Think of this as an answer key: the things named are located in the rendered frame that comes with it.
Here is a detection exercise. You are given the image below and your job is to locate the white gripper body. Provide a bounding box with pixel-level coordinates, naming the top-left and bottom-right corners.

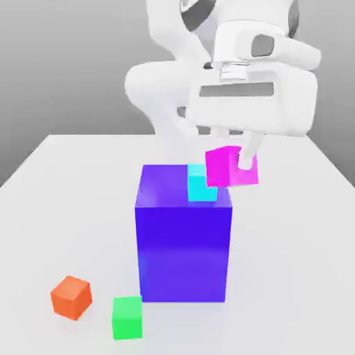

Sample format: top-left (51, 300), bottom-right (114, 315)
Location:
top-left (184, 70), bottom-right (318, 138)

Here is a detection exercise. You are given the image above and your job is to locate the small green cube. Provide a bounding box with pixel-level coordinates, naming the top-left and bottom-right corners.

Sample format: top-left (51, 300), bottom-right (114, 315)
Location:
top-left (111, 295), bottom-right (144, 341)

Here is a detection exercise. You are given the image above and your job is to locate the large blue box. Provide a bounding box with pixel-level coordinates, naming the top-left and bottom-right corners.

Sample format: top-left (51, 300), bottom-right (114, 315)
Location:
top-left (135, 164), bottom-right (233, 304)

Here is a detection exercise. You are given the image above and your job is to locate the small magenta cube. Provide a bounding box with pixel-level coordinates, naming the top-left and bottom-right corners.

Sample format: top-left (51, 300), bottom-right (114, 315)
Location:
top-left (205, 145), bottom-right (259, 189)

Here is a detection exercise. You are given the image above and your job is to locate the small cyan cube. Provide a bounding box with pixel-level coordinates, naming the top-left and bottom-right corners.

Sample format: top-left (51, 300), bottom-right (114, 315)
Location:
top-left (187, 164), bottom-right (219, 202)

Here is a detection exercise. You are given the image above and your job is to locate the small orange cube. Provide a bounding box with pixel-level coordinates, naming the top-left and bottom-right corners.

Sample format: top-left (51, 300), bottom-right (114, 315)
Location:
top-left (50, 275), bottom-right (93, 322)

